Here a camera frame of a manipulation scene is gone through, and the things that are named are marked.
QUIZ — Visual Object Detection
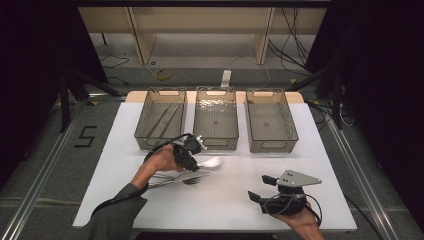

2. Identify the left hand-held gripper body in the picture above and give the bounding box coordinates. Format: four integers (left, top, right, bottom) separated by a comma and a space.
172, 133, 208, 163

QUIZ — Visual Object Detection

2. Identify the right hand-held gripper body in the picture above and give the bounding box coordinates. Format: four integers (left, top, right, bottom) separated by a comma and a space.
260, 169, 323, 216

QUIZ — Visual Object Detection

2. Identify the white ceramic spoon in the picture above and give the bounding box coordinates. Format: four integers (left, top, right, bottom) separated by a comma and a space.
196, 156, 224, 169

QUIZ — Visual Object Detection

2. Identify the translucent grey plastic bin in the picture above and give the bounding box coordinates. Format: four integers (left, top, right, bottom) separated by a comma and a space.
244, 88, 299, 154
133, 87, 188, 152
192, 85, 240, 152

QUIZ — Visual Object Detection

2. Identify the person's left hand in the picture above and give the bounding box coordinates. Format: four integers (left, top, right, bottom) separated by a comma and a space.
143, 144, 184, 174

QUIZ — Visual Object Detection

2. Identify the person's right hand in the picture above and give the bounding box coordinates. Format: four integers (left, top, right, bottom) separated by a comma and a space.
273, 203, 321, 231

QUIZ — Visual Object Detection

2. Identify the white table mat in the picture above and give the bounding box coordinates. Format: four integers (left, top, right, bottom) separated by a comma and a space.
72, 101, 358, 233

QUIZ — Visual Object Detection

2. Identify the white power strip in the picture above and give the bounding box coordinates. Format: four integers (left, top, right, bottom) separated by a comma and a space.
220, 69, 233, 88

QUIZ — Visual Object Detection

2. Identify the yellow tape roll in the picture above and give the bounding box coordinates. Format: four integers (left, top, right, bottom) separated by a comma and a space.
154, 68, 172, 82

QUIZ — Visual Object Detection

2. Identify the black metal stand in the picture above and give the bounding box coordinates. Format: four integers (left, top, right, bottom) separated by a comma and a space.
288, 63, 345, 131
58, 66, 121, 134

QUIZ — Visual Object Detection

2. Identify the beige wooden shelf unit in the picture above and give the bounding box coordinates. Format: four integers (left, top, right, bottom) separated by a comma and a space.
77, 6, 328, 66

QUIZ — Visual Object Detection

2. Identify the left hand-held gripper cable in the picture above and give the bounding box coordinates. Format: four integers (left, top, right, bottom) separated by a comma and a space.
91, 133, 194, 218

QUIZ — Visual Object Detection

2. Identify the hand-held gripper cable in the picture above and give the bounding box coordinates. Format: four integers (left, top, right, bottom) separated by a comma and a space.
263, 193, 324, 228
91, 133, 194, 218

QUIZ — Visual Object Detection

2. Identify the right hand-held gripper cable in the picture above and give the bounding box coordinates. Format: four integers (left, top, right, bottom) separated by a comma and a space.
263, 193, 324, 228

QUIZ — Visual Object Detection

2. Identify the aluminium floor rail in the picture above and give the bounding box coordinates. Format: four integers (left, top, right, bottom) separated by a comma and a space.
0, 99, 93, 240
324, 116, 401, 240

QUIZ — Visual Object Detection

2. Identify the thick black floor cable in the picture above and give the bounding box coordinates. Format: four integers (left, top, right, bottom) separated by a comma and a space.
343, 193, 381, 238

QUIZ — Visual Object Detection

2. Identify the white floor cable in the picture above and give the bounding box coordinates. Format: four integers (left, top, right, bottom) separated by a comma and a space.
228, 54, 272, 90

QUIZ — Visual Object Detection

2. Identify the thin black floor cable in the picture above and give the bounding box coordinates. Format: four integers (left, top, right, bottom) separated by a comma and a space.
98, 54, 130, 70

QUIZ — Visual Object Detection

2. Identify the bundle of black cables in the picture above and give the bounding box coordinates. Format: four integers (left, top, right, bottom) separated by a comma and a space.
268, 8, 313, 77

